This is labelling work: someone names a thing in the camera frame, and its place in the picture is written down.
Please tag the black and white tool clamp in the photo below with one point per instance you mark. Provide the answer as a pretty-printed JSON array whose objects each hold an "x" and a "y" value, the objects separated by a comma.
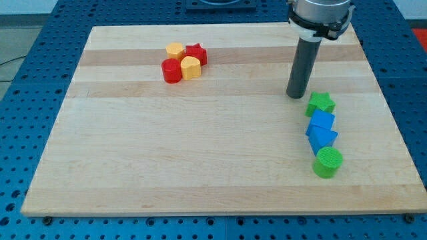
[{"x": 313, "y": 22}]

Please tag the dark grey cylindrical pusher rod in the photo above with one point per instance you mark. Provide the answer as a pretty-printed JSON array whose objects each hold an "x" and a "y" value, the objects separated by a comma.
[{"x": 304, "y": 58}]

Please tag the blue cube block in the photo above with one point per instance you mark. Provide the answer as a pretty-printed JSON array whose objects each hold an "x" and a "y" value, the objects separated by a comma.
[{"x": 321, "y": 119}]

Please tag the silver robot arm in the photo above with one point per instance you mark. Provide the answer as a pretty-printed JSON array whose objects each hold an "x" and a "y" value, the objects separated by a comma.
[{"x": 314, "y": 20}]

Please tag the blue triangle block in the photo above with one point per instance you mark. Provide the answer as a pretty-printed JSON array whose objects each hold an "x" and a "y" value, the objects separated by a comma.
[{"x": 319, "y": 137}]

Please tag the green star block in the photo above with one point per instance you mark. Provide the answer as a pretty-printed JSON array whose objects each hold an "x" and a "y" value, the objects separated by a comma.
[{"x": 320, "y": 101}]

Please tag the red star block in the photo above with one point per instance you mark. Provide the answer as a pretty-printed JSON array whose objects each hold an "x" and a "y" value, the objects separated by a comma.
[{"x": 198, "y": 52}]

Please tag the green cylinder block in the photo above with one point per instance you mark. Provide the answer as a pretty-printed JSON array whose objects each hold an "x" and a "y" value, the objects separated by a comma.
[{"x": 328, "y": 161}]

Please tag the yellow heart block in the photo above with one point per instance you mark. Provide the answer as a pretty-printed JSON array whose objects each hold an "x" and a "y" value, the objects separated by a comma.
[{"x": 190, "y": 67}]

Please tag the yellow hexagon block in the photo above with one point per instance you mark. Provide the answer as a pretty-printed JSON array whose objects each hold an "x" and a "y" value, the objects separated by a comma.
[{"x": 175, "y": 51}]

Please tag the red cylinder block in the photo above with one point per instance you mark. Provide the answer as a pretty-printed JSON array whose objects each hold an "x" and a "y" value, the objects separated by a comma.
[{"x": 171, "y": 69}]

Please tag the light wooden board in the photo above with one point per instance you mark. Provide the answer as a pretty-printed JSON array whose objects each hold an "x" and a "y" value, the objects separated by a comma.
[{"x": 230, "y": 142}]

